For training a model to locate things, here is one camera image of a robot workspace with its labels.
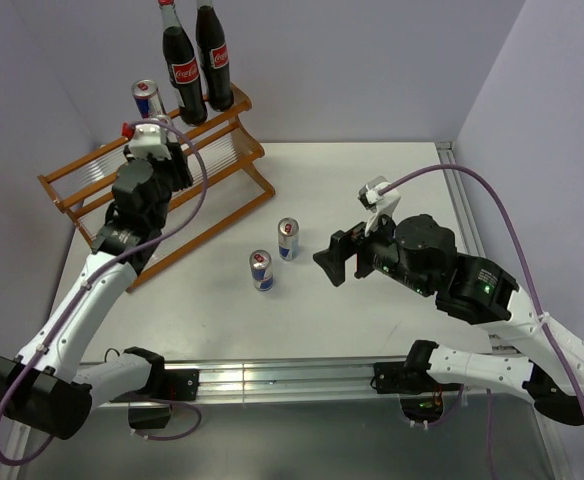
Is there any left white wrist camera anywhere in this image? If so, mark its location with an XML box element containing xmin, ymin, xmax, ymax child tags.
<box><xmin>122</xmin><ymin>123</ymin><xmax>170</xmax><ymax>160</ymax></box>

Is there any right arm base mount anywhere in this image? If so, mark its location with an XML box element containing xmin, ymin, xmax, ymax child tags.
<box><xmin>370</xmin><ymin>362</ymin><xmax>444</xmax><ymax>422</ymax></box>

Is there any cola bottle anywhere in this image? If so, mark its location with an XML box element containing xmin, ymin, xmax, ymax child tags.
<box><xmin>196</xmin><ymin>1</ymin><xmax>234</xmax><ymax>112</ymax></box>
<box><xmin>158</xmin><ymin>1</ymin><xmax>207</xmax><ymax>126</ymax></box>

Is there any aluminium rail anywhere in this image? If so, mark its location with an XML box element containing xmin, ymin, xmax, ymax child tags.
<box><xmin>19</xmin><ymin>352</ymin><xmax>528</xmax><ymax>411</ymax></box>
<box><xmin>435</xmin><ymin>142</ymin><xmax>485</xmax><ymax>257</ymax></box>

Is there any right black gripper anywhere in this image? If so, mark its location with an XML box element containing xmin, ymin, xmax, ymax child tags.
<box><xmin>312</xmin><ymin>203</ymin><xmax>434</xmax><ymax>295</ymax></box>

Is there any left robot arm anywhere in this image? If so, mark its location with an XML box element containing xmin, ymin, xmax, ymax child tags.
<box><xmin>0</xmin><ymin>141</ymin><xmax>193</xmax><ymax>439</ymax></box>

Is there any wooden three-tier shelf rack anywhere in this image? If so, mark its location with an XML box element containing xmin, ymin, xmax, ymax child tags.
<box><xmin>38</xmin><ymin>85</ymin><xmax>275</xmax><ymax>293</ymax></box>

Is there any aluminium right side rail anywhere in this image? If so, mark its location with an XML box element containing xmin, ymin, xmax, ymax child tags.
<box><xmin>435</xmin><ymin>142</ymin><xmax>485</xmax><ymax>257</ymax></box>

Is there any aluminium front rail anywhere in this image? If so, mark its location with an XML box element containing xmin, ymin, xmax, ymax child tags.
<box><xmin>19</xmin><ymin>352</ymin><xmax>528</xmax><ymax>411</ymax></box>

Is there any blue silver can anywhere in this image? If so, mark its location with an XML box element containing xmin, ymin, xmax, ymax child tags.
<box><xmin>249</xmin><ymin>250</ymin><xmax>274</xmax><ymax>291</ymax></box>

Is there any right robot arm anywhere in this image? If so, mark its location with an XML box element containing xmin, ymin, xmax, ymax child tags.
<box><xmin>313</xmin><ymin>214</ymin><xmax>584</xmax><ymax>426</ymax></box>

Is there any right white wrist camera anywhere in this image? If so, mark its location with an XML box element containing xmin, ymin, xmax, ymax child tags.
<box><xmin>358</xmin><ymin>176</ymin><xmax>401</xmax><ymax>236</ymax></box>

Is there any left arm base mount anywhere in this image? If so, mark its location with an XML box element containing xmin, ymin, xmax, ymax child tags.
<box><xmin>127</xmin><ymin>369</ymin><xmax>202</xmax><ymax>434</ymax></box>

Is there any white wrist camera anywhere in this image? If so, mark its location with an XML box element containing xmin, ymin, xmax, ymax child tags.
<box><xmin>122</xmin><ymin>123</ymin><xmax>170</xmax><ymax>160</ymax></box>
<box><xmin>358</xmin><ymin>176</ymin><xmax>401</xmax><ymax>236</ymax></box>

